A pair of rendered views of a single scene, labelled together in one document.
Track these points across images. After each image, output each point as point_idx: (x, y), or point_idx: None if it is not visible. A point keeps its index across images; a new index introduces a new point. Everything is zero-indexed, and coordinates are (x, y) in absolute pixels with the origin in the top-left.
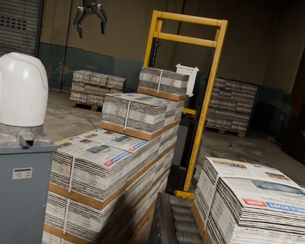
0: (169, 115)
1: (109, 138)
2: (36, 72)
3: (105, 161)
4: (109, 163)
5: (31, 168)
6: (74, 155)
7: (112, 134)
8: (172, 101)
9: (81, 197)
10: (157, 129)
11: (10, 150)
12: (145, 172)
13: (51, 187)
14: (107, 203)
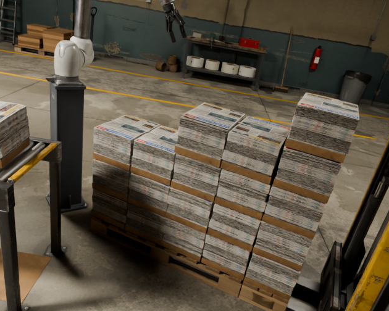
0: (246, 153)
1: (168, 136)
2: (57, 48)
3: (105, 127)
4: (102, 128)
5: (54, 94)
6: (112, 120)
7: None
8: (268, 140)
9: None
10: (195, 149)
11: (49, 81)
12: (178, 190)
13: None
14: (99, 158)
